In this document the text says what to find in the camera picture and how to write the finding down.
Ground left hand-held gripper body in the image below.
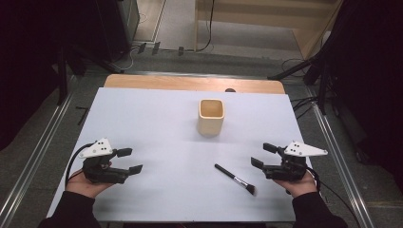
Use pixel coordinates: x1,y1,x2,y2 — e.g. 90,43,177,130
79,137,131,185

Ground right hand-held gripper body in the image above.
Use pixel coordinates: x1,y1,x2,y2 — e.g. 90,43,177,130
261,141,329,182

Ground black makeup brush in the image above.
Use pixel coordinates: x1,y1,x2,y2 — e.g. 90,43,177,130
214,163,257,196

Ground beige square cup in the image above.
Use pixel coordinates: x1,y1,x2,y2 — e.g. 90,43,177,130
197,98,226,138

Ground person's right hand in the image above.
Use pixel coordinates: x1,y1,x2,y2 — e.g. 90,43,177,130
273,170,318,199

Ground person's left hand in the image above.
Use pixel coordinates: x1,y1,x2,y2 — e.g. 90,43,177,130
65,168,115,200

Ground white table board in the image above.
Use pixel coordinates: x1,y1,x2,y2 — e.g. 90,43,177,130
46,86,314,222

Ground black stand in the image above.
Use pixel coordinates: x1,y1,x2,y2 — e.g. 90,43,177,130
56,44,125,106
267,53,336,116

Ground wooden table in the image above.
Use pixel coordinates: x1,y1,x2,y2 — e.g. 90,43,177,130
104,74,286,95

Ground dark curtain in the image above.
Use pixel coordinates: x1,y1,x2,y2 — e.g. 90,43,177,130
0,0,100,152
326,0,403,185

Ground black cabinet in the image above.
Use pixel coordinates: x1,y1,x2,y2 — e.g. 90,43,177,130
94,0,141,63

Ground wooden platform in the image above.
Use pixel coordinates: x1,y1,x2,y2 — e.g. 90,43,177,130
193,0,345,60

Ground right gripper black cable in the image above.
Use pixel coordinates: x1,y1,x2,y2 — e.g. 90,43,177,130
305,166,362,228

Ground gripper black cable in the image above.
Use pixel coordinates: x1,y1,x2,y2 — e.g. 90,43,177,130
64,142,95,188
305,166,362,228

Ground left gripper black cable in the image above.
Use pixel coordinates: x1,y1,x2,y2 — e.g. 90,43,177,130
64,142,95,188

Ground metal floor rail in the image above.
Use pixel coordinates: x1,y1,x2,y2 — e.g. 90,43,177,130
305,86,376,228
0,91,76,228

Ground black floor cables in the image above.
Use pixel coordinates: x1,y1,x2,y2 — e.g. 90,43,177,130
289,96,319,121

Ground thin looped floor cable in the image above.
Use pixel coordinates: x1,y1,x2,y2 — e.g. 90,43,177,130
280,57,307,77

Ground white floor cable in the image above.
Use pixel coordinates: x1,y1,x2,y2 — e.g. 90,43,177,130
112,46,141,71

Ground hanging black cable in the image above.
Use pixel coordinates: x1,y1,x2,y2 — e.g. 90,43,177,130
195,0,217,53

